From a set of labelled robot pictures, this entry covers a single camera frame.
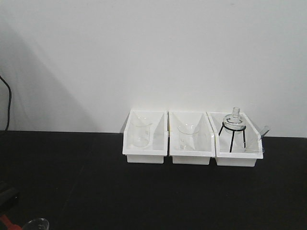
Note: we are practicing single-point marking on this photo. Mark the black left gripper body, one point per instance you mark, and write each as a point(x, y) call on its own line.
point(9, 197)

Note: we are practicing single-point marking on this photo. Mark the red plastic spoon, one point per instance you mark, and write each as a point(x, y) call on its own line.
point(8, 224)

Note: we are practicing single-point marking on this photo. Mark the clear glass beaker foreground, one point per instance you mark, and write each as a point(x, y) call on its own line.
point(37, 224)

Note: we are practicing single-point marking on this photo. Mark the left white storage bin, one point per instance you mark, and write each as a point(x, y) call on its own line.
point(158, 145)

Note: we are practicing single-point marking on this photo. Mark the white storage bin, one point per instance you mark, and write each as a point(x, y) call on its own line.
point(158, 145)
point(238, 156)
point(206, 146)

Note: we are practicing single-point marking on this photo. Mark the clear glass beaker left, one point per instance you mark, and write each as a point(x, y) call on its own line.
point(141, 128)

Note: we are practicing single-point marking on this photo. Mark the clear glass beaker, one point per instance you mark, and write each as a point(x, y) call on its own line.
point(188, 137)
point(141, 128)

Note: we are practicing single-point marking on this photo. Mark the clear glass beaker middle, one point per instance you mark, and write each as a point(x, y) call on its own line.
point(188, 137)

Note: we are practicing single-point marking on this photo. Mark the middle white storage bin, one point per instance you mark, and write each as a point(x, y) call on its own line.
point(206, 146)

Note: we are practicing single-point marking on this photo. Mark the right white storage bin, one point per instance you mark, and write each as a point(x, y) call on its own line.
point(238, 156)

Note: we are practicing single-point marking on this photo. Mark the round glass flask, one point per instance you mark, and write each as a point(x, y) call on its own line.
point(234, 121)

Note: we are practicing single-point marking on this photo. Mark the clear glass tube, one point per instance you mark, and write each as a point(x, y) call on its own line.
point(253, 142)

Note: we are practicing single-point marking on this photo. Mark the black wire tripod stand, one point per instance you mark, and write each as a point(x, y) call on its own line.
point(234, 131)

